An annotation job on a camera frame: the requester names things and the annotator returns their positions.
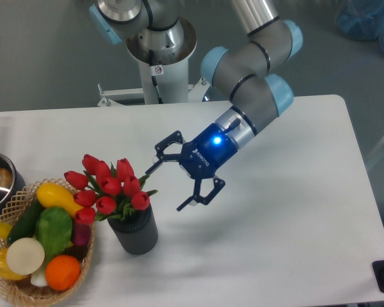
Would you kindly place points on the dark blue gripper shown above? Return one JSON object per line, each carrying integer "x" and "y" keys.
{"x": 207, "y": 156}

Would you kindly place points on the red tulip bouquet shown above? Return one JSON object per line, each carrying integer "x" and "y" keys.
{"x": 108, "y": 191}

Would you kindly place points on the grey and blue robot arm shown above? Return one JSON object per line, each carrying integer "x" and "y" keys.
{"x": 243, "y": 77}

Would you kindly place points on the dark grey ribbed vase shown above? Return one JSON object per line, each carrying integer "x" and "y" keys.
{"x": 139, "y": 234}

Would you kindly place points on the purple red onion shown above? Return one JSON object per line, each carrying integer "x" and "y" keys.
{"x": 80, "y": 234}

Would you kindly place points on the yellow squash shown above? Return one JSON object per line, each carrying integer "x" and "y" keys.
{"x": 52, "y": 195}

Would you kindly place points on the green lettuce leaf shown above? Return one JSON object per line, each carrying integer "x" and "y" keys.
{"x": 53, "y": 231}

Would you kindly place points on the orange fruit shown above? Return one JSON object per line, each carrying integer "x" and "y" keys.
{"x": 62, "y": 272}

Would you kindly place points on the dark green cucumber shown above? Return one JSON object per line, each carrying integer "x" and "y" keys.
{"x": 26, "y": 223}

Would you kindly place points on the white round onion slice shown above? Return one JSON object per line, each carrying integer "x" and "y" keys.
{"x": 25, "y": 256}

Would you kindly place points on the white green leek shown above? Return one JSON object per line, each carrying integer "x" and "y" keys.
{"x": 38, "y": 278}

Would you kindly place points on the yellow banana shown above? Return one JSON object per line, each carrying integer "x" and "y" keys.
{"x": 5, "y": 230}

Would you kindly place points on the blue plastic bag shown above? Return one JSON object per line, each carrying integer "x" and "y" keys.
{"x": 361, "y": 20}

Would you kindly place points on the woven wicker basket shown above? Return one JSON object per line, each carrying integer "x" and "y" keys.
{"x": 23, "y": 293}

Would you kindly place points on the yellow bell pepper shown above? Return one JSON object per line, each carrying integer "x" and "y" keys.
{"x": 5, "y": 271}

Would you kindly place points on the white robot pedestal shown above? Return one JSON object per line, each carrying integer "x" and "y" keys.
{"x": 163, "y": 61}

